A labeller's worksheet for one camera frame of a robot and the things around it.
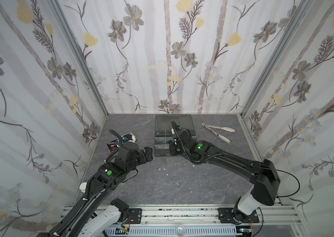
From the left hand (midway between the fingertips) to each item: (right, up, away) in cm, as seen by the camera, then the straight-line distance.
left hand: (144, 148), depth 72 cm
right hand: (+12, +3, +5) cm, 13 cm away
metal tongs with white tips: (+50, +4, +32) cm, 59 cm away
